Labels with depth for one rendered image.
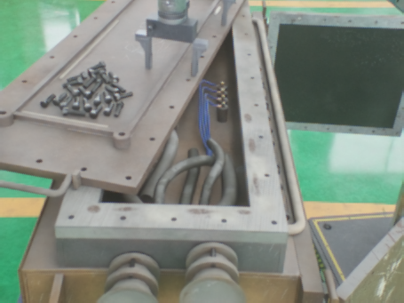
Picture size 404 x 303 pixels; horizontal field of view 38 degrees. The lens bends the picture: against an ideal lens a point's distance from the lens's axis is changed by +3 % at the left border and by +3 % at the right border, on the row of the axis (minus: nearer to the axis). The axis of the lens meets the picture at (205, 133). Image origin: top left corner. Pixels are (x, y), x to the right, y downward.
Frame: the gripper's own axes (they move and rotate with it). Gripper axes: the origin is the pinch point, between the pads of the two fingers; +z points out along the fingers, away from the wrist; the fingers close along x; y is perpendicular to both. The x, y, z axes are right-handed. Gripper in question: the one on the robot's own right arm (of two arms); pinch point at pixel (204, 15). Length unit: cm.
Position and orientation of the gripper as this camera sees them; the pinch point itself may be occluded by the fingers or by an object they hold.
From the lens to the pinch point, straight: 195.9
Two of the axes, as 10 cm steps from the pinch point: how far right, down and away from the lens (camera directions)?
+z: -0.4, 8.3, 5.5
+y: 2.5, -5.3, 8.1
